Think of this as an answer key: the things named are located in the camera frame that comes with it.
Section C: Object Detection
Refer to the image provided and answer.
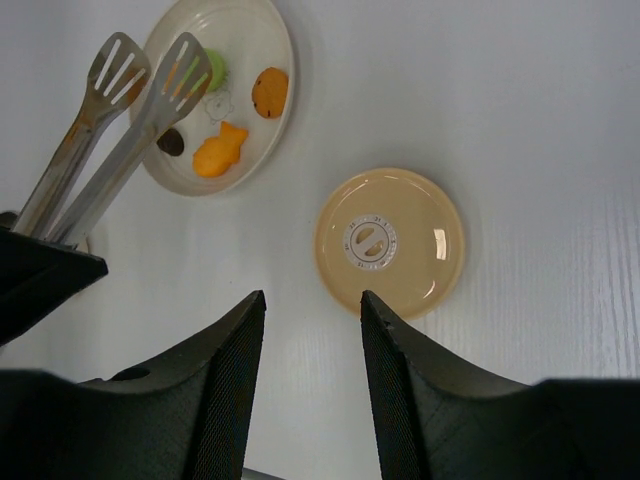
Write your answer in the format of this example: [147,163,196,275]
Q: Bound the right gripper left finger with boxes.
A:
[1,291,266,479]

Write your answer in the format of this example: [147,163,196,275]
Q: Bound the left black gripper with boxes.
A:
[1,212,108,345]

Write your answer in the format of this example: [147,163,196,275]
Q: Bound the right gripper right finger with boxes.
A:
[361,291,639,479]

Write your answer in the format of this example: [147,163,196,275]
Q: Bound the steel serving tongs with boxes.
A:
[10,31,211,246]

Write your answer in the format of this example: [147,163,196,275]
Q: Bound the green round cookie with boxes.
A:
[205,48,227,93]

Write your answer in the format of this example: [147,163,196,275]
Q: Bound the orange flower cookie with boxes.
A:
[124,69,148,105]

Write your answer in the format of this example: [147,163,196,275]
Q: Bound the dark chocolate oval cookie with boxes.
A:
[156,128,185,157]

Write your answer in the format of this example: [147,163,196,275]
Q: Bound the beige round lid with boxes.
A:
[313,168,466,319]

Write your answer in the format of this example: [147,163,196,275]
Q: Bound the orange fish cookie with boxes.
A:
[192,121,249,178]

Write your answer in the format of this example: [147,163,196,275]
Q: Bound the orange chocolate chip cookie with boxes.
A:
[251,67,289,119]

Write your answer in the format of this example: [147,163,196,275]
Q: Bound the cream ceramic plate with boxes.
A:
[143,1,295,196]

